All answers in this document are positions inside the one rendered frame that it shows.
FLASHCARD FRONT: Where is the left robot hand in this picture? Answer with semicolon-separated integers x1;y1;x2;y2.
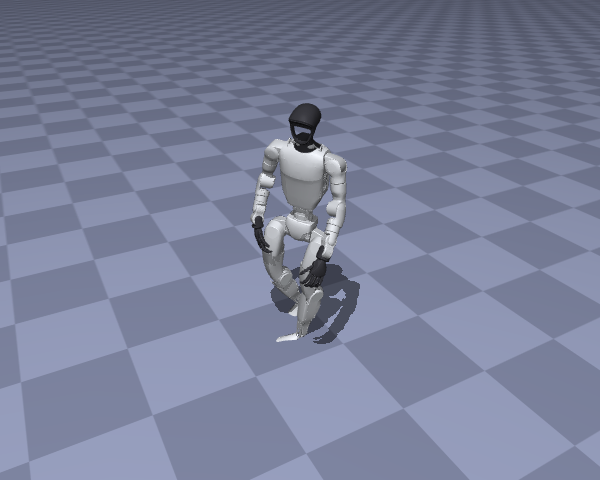
300;245;331;288

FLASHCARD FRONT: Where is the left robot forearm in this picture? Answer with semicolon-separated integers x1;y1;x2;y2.
321;203;346;259

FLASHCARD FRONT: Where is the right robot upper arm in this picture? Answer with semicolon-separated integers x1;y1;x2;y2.
260;139;286;188

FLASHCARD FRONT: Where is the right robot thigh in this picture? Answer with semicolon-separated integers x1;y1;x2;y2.
262;216;292;286

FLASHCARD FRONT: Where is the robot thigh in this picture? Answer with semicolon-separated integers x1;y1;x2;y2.
299;228;324;300
262;216;292;286

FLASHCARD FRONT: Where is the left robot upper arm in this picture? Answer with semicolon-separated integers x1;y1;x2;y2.
324;153;347;217

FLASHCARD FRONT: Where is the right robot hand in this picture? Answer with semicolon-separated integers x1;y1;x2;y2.
252;216;272;253

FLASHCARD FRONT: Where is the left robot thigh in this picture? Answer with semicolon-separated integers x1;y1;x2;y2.
299;228;324;300

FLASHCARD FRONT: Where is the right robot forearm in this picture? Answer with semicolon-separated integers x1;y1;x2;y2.
250;173;270;224

